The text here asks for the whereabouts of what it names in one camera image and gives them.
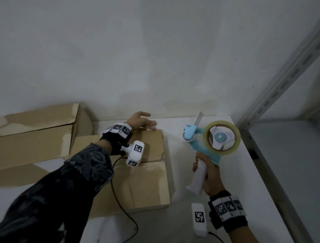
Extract black wristband with marker tags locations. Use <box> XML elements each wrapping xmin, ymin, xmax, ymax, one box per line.
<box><xmin>99</xmin><ymin>123</ymin><xmax>134</xmax><ymax>156</ymax></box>
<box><xmin>208</xmin><ymin>190</ymin><xmax>248</xmax><ymax>233</ymax></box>

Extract blue white tape dispenser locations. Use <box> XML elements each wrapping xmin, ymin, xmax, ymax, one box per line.
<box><xmin>182</xmin><ymin>111</ymin><xmax>223</xmax><ymax>195</ymax></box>

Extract grey metal shelf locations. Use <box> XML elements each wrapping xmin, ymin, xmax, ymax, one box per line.
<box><xmin>235</xmin><ymin>21</ymin><xmax>320</xmax><ymax>243</ymax></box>

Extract person's left forearm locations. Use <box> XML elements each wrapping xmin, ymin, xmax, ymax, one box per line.
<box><xmin>0</xmin><ymin>143</ymin><xmax>115</xmax><ymax>243</ymax></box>

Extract black camera cable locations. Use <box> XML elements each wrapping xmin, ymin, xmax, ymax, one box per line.
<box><xmin>110</xmin><ymin>157</ymin><xmax>139</xmax><ymax>243</ymax></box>
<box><xmin>207</xmin><ymin>231</ymin><xmax>224</xmax><ymax>243</ymax></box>

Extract person's right forearm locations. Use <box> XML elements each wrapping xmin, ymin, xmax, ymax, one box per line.
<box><xmin>227</xmin><ymin>221</ymin><xmax>260</xmax><ymax>243</ymax></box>

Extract person's left hand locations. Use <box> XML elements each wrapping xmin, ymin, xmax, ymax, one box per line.
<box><xmin>124</xmin><ymin>111</ymin><xmax>157</xmax><ymax>132</ymax></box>

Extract brown cardboard box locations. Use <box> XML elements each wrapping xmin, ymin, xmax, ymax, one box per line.
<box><xmin>69</xmin><ymin>130</ymin><xmax>171</xmax><ymax>220</ymax></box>
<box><xmin>0</xmin><ymin>102</ymin><xmax>94</xmax><ymax>187</ymax></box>

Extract clear tape roll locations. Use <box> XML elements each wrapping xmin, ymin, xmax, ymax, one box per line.
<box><xmin>203</xmin><ymin>120</ymin><xmax>242</xmax><ymax>158</ymax></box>

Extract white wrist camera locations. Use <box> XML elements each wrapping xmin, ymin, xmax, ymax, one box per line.
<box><xmin>121</xmin><ymin>141</ymin><xmax>145</xmax><ymax>168</ymax></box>
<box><xmin>191</xmin><ymin>203</ymin><xmax>208</xmax><ymax>237</ymax></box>

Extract person's right hand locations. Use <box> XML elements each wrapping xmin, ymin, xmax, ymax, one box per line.
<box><xmin>192</xmin><ymin>151</ymin><xmax>227</xmax><ymax>197</ymax></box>

